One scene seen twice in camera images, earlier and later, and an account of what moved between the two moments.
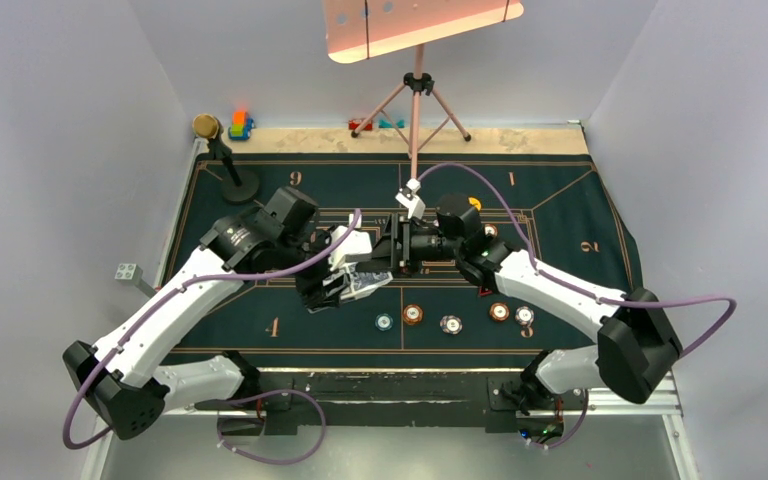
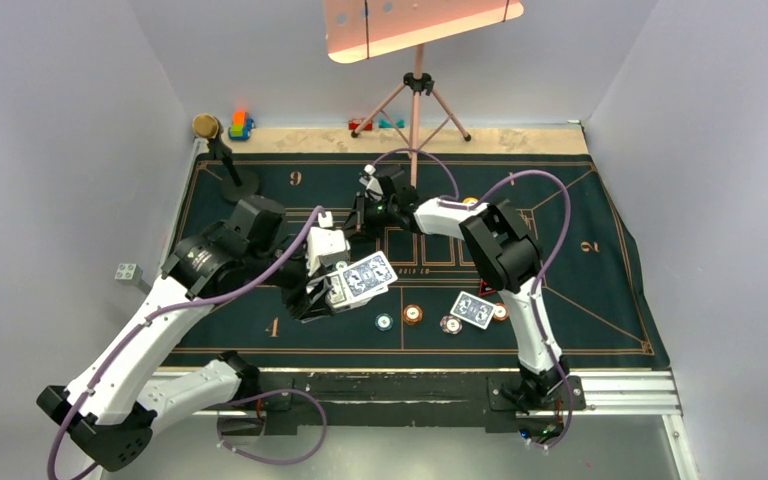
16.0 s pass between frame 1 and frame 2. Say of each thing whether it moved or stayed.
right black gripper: moved
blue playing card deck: stayed
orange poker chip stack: stayed
